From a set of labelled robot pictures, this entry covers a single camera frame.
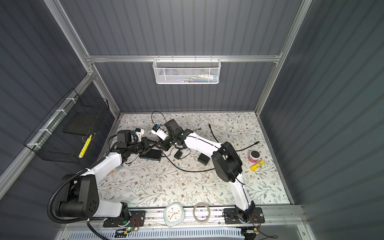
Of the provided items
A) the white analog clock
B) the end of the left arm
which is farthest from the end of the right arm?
the white analog clock

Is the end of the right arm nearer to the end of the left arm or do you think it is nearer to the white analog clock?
the end of the left arm

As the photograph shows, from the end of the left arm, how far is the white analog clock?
32cm

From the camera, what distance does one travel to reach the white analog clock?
0.72 meters

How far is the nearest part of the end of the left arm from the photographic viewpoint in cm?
69

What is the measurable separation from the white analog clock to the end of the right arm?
294 mm

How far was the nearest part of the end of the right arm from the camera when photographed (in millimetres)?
681
